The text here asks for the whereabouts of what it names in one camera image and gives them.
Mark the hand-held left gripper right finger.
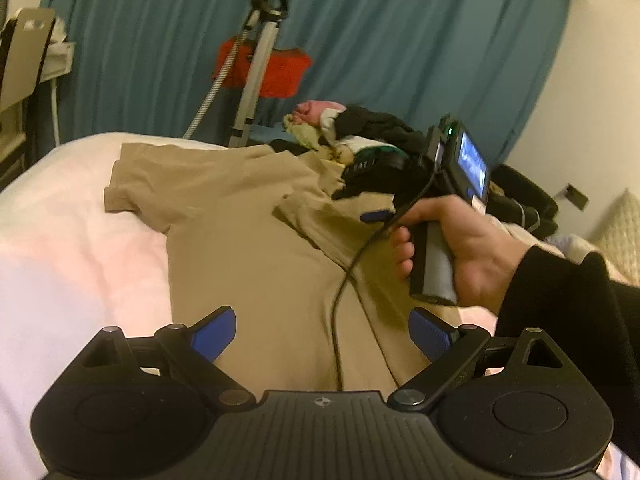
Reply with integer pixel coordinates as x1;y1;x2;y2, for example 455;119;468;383
387;307;581;409

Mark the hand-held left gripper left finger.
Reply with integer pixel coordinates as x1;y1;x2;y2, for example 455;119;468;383
67;305;257;409

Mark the tan printed t-shirt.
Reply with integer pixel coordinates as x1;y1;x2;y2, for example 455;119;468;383
102;142;496;393

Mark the person's right forearm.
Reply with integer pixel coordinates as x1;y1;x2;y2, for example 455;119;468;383
492;244;640;480

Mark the pile of clothes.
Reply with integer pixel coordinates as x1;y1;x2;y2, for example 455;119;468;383
270;100;436;181

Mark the person's right hand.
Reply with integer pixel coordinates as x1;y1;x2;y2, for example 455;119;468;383
391;194;532;312

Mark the black sofa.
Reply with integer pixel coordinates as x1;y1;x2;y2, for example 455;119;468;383
487;162;559;237

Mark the red fuzzy bag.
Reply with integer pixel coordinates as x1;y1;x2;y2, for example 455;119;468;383
212;35;313;101

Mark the garment steamer with pole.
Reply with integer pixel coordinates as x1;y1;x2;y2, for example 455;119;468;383
182;0;291;148

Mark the pastel tie-dye duvet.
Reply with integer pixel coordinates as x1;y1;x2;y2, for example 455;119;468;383
0;131;608;480

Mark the teal curtain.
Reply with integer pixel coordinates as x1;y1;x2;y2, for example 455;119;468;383
40;0;572;171

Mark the patterned pillow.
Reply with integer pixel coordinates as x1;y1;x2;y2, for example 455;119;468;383
589;187;640;286

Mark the white dressing table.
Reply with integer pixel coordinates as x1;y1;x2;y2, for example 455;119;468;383
37;41;77;146

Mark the grey and black chair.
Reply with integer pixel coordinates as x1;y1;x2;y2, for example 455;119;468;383
0;7;57;191

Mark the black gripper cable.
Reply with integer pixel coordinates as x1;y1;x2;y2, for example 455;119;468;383
331;167;443;392

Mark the wall socket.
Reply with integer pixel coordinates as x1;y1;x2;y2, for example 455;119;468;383
566;183;592;210

